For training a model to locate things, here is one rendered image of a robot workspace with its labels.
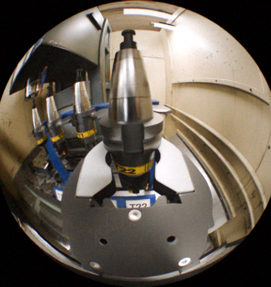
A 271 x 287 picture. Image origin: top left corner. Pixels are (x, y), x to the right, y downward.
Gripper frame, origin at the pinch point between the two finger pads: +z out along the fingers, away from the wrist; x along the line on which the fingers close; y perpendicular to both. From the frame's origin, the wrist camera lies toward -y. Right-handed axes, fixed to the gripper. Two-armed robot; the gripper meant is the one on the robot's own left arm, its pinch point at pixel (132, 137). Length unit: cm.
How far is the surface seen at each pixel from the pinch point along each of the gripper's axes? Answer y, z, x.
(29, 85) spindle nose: -27, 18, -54
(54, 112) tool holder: -4.4, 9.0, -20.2
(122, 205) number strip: 25.9, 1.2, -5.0
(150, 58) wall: -50, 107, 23
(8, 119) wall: -32, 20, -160
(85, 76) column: -25, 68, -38
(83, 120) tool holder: -0.8, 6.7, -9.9
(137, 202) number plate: 24.6, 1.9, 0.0
